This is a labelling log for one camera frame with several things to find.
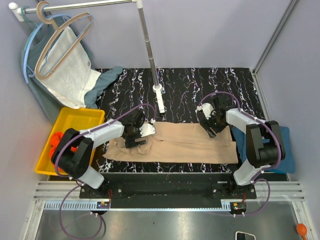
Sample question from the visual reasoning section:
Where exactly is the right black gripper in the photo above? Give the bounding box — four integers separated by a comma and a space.
199, 111, 228, 139

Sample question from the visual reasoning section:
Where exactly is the green clothes hanger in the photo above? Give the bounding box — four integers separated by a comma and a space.
20, 5, 38, 49

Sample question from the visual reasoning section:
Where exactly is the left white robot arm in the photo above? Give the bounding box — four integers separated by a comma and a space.
51, 109, 156, 198

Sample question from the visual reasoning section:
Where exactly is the metal clothes rack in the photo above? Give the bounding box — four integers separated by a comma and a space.
8, 0, 165, 114

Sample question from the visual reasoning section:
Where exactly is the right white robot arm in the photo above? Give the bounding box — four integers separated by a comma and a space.
196, 91, 286, 199

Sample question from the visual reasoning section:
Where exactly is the smartphone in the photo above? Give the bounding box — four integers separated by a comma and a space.
235, 231, 256, 240

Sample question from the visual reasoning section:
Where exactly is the beige clothes hanger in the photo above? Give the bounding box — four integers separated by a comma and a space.
34, 1, 93, 81

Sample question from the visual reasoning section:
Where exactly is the folded blue t shirt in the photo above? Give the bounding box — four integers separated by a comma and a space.
231, 126, 296, 174

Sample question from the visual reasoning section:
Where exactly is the aluminium frame post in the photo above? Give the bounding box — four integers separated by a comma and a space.
252, 0, 300, 74

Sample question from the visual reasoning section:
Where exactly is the white towel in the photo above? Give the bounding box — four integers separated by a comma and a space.
36, 27, 101, 109

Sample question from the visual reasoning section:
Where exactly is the aluminium front rail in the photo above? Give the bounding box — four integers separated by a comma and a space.
33, 181, 305, 212

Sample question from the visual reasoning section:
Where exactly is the orange t shirt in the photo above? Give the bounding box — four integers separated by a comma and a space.
49, 132, 64, 158

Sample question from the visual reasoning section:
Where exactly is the yellow plastic bin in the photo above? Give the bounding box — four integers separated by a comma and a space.
35, 107, 105, 176

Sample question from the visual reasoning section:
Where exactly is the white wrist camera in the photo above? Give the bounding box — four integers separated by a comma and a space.
196, 103, 216, 120
139, 120, 156, 138

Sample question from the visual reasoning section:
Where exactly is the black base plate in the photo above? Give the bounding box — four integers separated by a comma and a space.
82, 173, 254, 199

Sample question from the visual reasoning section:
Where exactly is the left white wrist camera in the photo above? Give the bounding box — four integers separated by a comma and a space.
139, 120, 156, 138

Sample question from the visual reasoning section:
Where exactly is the blue clothes hanger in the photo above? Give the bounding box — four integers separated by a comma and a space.
21, 14, 93, 84

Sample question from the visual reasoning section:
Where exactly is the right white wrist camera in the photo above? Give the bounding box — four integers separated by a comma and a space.
196, 103, 216, 120

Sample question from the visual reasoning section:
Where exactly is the orange ball tool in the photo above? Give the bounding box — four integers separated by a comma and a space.
296, 223, 308, 240

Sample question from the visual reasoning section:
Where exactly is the beige t shirt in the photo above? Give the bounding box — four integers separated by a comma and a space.
103, 122, 238, 164

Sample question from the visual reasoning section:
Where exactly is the teal hanging garment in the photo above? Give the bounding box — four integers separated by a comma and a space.
27, 24, 123, 123

